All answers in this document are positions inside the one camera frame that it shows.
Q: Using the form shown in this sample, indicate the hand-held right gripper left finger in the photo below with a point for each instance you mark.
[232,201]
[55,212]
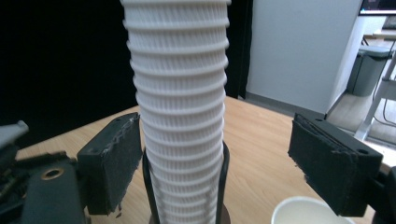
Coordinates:
[109,168]

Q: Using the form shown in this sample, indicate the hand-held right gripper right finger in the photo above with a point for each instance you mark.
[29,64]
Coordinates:
[333,168]

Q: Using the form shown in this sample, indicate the blue and white paper cup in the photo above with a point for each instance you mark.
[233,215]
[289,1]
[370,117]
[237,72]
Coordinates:
[308,211]

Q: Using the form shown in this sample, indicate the stack of white ribbed cups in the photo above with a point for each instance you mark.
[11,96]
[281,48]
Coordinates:
[180,93]

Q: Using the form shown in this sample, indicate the dark curtain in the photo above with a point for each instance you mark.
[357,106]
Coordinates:
[62,62]

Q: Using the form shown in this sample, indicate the grey waste bin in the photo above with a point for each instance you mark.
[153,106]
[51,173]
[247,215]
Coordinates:
[369,71]

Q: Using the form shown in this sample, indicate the white cabinet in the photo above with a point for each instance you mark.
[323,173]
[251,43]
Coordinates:
[299,53]

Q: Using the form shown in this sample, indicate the white metal desk frame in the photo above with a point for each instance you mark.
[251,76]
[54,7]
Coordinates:
[378,99]

